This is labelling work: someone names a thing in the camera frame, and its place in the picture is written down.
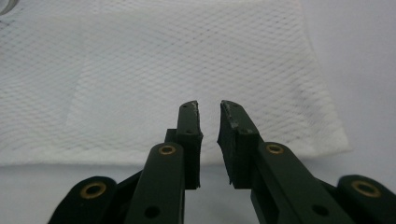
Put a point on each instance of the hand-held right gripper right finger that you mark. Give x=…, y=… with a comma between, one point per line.
x=238, y=152

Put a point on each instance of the white paper towel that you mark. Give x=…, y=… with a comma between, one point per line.
x=155, y=62

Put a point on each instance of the grey curved object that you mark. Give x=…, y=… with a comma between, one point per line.
x=7, y=8

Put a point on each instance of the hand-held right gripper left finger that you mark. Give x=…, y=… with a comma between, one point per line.
x=191, y=149

